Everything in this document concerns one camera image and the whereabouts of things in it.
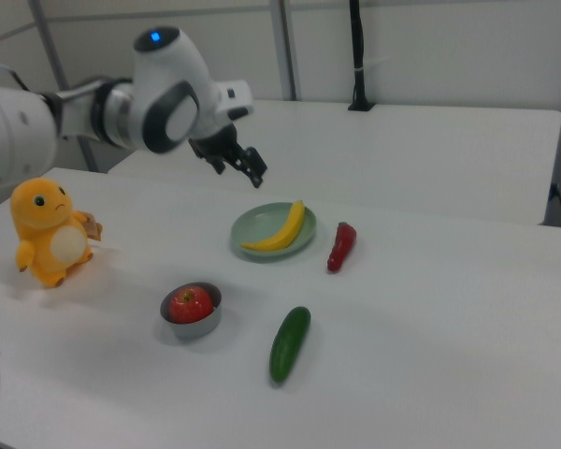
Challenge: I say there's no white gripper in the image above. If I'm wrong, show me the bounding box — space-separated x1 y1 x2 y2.
188 79 268 190

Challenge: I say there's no yellow banana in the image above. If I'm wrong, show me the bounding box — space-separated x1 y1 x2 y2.
240 199 307 253

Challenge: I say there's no light green plastic plate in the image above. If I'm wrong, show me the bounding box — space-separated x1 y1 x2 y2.
229 201 319 263

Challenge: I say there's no red chili pepper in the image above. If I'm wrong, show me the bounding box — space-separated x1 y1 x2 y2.
326 221 358 274

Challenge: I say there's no red apple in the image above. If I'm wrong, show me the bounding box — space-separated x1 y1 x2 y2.
168 285 215 325

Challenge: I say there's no black pole with clamp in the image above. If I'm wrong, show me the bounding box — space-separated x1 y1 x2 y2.
347 0 376 112

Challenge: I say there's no small metal bowl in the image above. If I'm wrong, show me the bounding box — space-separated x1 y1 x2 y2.
159 281 223 341

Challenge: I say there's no green cucumber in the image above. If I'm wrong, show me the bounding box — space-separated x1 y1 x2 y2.
268 306 312 384

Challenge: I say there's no orange plush toy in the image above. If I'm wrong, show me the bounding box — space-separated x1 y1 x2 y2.
9 177 104 289

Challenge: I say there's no grey partition post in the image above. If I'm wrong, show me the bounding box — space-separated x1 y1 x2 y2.
268 0 303 102
27 0 99 174

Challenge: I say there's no black power cable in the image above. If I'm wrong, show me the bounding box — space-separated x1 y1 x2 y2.
548 182 561 229

